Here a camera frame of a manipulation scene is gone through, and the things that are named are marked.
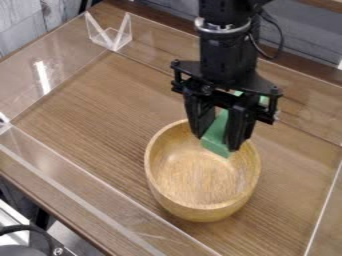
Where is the clear acrylic tray wall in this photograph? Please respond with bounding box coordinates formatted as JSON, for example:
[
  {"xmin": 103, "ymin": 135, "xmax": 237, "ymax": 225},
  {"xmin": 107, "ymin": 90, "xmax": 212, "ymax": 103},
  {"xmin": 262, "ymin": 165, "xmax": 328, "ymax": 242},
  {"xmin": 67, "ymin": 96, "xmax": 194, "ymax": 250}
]
[{"xmin": 0, "ymin": 113, "xmax": 221, "ymax": 256}]

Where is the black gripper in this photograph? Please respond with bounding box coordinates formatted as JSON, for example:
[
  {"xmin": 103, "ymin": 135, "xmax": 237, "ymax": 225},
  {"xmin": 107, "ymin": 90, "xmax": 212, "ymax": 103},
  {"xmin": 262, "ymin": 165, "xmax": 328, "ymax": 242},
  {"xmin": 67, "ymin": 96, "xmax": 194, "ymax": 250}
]
[{"xmin": 172, "ymin": 16, "xmax": 282, "ymax": 152}]

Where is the brown wooden bowl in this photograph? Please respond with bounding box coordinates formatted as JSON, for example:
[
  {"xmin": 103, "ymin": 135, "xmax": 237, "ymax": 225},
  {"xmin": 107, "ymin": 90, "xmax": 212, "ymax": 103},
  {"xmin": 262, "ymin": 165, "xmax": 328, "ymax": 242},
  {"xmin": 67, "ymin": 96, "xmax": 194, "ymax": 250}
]
[{"xmin": 145, "ymin": 120, "xmax": 262, "ymax": 222}]

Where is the black cable loop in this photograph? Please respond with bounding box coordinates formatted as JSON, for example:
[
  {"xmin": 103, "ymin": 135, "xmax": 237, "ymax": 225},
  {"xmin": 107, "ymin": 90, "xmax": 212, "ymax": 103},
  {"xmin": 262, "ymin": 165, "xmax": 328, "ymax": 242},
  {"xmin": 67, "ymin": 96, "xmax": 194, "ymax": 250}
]
[{"xmin": 0, "ymin": 223, "xmax": 55, "ymax": 256}]

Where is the green rectangular block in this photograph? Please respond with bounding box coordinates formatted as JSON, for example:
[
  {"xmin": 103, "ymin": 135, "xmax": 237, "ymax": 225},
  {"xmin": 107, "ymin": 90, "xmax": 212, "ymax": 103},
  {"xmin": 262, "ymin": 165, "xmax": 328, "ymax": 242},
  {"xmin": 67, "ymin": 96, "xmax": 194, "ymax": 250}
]
[{"xmin": 200, "ymin": 90, "xmax": 272, "ymax": 159}]

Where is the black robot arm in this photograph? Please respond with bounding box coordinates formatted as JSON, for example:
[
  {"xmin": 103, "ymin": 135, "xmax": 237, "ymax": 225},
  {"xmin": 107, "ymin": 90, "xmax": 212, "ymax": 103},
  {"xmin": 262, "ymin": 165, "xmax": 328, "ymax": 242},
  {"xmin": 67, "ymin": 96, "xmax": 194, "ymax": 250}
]
[{"xmin": 172, "ymin": 0, "xmax": 282, "ymax": 152}]

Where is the clear acrylic corner bracket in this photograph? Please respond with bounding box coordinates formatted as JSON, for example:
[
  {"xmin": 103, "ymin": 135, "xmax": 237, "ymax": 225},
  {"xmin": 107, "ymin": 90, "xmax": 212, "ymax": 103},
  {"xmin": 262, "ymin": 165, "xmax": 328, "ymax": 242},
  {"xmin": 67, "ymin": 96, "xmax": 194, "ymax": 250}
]
[{"xmin": 85, "ymin": 12, "xmax": 133, "ymax": 52}]

